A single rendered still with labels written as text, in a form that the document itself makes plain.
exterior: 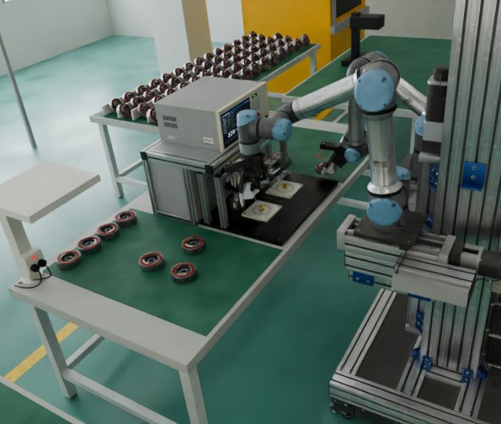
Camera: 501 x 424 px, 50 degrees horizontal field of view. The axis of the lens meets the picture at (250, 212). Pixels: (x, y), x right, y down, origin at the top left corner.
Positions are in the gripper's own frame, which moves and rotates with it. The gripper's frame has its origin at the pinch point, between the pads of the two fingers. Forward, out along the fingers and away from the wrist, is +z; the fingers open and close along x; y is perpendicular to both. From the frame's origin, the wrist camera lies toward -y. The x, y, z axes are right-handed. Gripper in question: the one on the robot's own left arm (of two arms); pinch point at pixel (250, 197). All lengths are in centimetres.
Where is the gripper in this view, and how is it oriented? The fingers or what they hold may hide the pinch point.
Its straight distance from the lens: 210.3
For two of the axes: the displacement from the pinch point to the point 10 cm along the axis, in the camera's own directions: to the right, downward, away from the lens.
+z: 0.9, 8.5, 5.2
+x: 5.0, -4.9, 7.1
